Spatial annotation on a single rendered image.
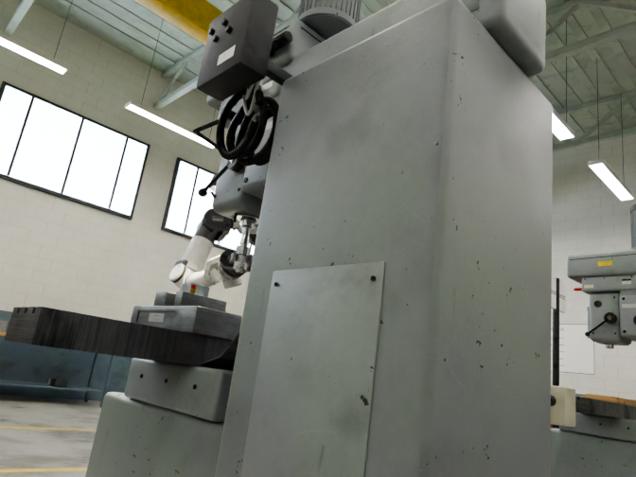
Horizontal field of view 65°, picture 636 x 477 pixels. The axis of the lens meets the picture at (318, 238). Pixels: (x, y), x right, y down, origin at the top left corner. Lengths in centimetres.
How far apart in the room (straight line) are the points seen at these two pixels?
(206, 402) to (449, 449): 66
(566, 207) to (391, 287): 1043
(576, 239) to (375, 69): 999
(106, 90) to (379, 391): 958
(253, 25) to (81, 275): 824
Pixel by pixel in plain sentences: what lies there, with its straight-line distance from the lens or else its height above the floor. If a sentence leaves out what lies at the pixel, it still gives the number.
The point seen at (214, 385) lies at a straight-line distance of 128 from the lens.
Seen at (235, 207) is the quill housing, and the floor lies 131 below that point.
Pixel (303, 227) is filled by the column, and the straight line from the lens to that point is 103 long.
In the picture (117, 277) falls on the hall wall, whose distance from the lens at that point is 953.
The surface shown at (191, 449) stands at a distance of 135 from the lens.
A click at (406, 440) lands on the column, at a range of 79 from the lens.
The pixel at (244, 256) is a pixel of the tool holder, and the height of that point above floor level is 118.
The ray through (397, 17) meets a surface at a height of 170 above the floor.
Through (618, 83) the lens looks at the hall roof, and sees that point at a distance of 1005.
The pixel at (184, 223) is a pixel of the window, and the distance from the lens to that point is 1011.
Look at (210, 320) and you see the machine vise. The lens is 136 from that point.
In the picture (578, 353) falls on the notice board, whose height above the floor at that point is 191.
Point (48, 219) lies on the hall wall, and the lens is 924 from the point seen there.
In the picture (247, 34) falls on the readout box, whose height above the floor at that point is 159.
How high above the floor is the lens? 84
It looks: 16 degrees up
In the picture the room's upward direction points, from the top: 8 degrees clockwise
